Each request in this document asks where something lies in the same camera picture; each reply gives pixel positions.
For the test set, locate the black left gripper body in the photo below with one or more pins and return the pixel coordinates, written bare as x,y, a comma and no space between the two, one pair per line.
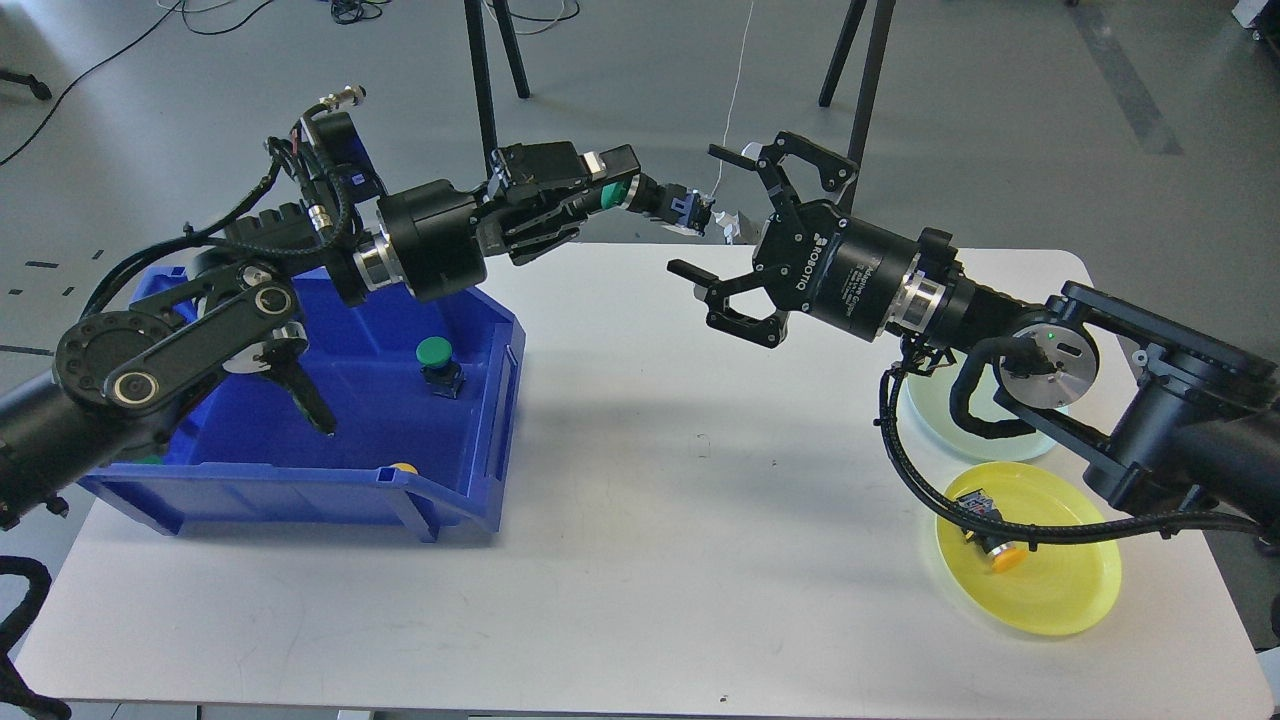
435,239

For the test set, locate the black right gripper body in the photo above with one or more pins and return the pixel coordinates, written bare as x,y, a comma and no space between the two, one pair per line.
841,270

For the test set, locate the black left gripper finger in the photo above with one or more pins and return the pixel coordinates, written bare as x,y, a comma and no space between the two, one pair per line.
526,171
528,234

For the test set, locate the green button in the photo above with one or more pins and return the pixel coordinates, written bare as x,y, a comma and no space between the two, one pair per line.
443,374
681,209

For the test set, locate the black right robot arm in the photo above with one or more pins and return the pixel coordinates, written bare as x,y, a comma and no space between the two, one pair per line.
1176,429

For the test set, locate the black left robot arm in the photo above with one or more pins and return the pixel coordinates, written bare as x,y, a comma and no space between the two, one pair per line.
161,329

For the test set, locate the pale green plate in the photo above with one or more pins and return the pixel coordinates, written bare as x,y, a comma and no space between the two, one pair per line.
929,395

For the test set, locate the yellow plate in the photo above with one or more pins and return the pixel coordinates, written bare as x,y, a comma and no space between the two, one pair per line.
1060,589

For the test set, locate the blue plastic bin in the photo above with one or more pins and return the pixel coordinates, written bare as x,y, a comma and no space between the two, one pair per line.
246,455

